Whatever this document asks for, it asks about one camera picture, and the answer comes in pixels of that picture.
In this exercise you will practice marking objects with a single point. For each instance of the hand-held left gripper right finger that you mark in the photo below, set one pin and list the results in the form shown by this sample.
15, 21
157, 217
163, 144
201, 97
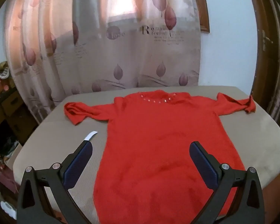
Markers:
201, 162

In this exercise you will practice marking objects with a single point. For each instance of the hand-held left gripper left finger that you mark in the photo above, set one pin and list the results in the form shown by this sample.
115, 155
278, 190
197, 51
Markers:
80, 161

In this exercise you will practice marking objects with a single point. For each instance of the red knit sweater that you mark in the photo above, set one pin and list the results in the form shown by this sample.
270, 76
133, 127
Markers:
154, 133

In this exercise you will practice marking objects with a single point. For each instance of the white paper strip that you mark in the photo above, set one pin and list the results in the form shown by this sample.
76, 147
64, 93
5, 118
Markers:
91, 134

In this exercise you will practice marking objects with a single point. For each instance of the wooden cabinet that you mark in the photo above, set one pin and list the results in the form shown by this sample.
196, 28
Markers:
11, 112

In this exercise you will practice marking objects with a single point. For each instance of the white plastic object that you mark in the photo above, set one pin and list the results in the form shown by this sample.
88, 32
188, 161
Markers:
8, 208

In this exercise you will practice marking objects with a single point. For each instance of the leaf print curtain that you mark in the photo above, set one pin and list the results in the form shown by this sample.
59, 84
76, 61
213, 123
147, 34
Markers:
130, 58

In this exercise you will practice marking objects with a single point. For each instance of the patterned cloth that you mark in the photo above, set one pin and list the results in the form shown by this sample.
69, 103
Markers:
0, 71

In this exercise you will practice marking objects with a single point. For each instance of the wooden door frame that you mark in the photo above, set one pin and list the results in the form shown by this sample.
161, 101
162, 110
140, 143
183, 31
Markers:
261, 51

